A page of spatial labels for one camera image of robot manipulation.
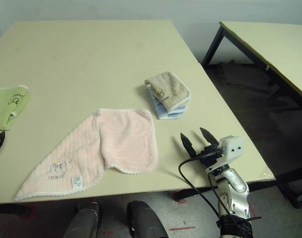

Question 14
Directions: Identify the grey robot left leg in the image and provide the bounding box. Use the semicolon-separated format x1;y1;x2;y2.
63;201;101;238

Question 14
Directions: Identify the beige folded towel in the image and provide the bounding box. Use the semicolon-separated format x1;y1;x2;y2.
144;71;192;112

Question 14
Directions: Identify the pink towel with white trim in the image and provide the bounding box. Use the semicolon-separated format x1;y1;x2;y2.
13;108;158;202

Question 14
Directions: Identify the clear table corner protector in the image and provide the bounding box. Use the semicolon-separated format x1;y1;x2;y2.
256;168;275;181

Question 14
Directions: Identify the beige side table black frame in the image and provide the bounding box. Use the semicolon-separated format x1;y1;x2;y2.
201;21;302;185

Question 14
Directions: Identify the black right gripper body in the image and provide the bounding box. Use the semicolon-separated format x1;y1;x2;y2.
190;143;231;172

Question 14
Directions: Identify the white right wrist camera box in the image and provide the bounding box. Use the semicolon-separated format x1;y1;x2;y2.
219;135;245;162

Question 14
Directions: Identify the black caster foot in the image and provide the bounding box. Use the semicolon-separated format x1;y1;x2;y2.
278;183;302;209

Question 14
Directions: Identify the dark mat under side table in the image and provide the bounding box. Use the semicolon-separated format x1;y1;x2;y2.
210;59;278;95

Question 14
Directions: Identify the green towel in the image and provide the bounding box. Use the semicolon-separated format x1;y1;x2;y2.
0;85;32;131

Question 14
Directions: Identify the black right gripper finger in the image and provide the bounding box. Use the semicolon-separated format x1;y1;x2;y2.
199;127;220;147
180;132;198;157

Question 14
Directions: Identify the blue folded towel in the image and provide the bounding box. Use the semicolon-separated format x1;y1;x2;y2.
148;89;189;120

